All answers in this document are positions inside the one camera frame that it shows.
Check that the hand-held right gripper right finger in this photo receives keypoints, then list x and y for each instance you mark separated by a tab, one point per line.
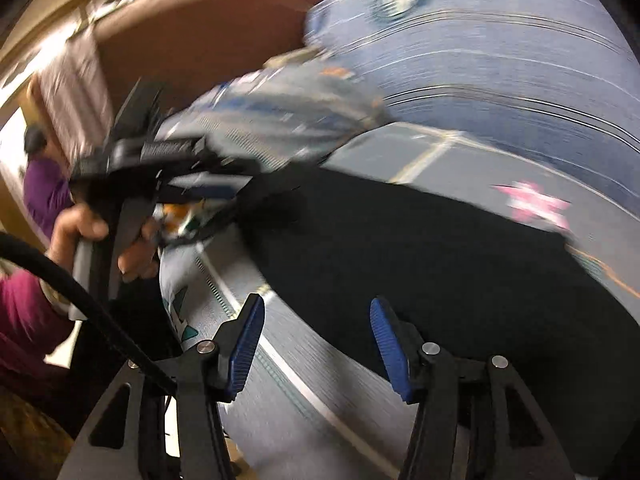
392	355

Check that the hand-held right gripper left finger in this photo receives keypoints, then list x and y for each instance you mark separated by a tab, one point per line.
245	345

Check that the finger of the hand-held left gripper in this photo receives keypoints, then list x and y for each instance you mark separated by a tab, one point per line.
210	182

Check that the black pants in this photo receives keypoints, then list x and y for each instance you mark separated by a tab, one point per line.
425	250

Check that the person's left forearm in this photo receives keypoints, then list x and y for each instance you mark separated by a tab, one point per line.
25	310

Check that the person's left hand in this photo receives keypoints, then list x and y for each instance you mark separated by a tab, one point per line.
75	225

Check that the grey star-print bedsheet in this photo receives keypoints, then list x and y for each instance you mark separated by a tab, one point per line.
305	360

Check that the pale hanging cloth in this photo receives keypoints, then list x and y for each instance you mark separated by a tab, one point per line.
75	90

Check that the grey star-print pillow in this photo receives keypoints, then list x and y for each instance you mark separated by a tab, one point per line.
280	100

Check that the brown headboard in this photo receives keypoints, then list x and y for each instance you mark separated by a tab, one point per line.
210	25

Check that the blue plaid pillow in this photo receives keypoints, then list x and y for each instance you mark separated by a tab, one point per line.
490	60

